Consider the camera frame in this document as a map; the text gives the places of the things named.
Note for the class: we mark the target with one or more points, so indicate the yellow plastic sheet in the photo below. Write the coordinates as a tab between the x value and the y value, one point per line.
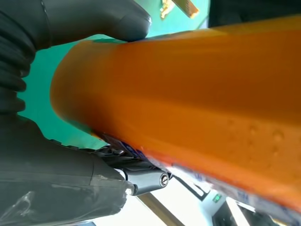
185	6

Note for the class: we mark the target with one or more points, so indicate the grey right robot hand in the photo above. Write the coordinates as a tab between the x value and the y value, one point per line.
47	181

